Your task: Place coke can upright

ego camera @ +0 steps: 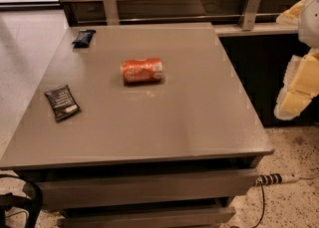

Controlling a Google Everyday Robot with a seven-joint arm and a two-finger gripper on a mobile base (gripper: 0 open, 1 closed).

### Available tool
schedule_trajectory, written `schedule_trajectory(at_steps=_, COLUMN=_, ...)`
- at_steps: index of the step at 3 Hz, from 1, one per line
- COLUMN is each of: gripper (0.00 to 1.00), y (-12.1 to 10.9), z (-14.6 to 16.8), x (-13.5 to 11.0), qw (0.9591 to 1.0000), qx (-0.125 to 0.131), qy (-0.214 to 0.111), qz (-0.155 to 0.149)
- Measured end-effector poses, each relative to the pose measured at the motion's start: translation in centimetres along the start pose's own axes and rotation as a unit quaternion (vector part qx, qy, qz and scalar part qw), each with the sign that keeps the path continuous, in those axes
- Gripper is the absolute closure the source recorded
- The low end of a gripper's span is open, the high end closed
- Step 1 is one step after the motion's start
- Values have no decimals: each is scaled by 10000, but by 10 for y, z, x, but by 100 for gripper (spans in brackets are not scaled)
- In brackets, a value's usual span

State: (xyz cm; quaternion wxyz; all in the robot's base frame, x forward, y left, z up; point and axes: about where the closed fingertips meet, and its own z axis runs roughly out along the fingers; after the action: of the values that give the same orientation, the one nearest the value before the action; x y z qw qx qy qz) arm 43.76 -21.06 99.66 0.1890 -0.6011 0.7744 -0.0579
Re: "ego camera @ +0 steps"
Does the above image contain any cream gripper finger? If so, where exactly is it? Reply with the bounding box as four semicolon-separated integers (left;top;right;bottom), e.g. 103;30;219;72
276;0;305;25
274;49;319;120

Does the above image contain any orange soda can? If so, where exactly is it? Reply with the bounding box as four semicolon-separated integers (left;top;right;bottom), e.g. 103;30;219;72
121;58;164;84

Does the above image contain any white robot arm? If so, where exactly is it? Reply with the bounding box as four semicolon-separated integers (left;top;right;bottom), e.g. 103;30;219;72
274;0;319;120

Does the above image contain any grey side shelf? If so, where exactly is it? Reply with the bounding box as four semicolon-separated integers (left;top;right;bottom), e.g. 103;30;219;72
213;23;298;37

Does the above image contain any white power strip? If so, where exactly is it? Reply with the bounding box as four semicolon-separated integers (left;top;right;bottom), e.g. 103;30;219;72
255;173;299;186

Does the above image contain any grey cabinet with drawers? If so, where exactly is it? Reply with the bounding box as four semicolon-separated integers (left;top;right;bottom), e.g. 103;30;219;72
1;23;273;219

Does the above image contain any lower grey drawer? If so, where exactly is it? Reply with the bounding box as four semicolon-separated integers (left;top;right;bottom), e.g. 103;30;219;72
57;206;235;228

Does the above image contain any grey drawer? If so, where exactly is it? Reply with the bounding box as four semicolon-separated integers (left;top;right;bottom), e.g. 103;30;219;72
57;206;235;228
23;167;259;210

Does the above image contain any dark blue snack packet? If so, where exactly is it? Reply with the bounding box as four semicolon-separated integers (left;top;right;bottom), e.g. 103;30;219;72
72;29;96;48

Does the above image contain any upper grey drawer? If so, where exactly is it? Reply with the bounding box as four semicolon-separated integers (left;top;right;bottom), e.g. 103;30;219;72
23;167;259;210

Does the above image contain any black snack packet near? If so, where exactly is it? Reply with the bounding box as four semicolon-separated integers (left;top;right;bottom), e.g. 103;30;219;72
44;85;81;122

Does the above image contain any black chair part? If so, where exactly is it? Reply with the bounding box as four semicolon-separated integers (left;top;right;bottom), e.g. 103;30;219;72
0;174;43;228

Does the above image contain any right metal bracket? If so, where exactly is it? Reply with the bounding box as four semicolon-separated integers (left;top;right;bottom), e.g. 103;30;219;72
238;0;261;31

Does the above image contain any metal bracket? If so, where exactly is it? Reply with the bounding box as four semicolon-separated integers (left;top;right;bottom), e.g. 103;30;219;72
238;0;261;31
103;0;120;26

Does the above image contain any left metal bracket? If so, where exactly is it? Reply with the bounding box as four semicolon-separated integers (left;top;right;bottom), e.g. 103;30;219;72
103;0;120;26

